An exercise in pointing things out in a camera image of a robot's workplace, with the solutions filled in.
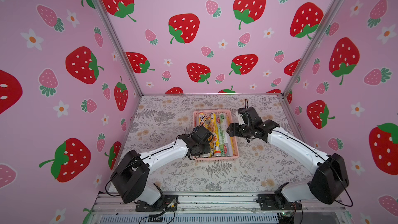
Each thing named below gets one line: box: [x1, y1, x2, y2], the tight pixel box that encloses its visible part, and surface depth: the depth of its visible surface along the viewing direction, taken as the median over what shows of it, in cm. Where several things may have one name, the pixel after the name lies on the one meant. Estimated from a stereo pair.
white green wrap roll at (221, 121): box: [217, 113, 226, 158], surface depth 95 cm
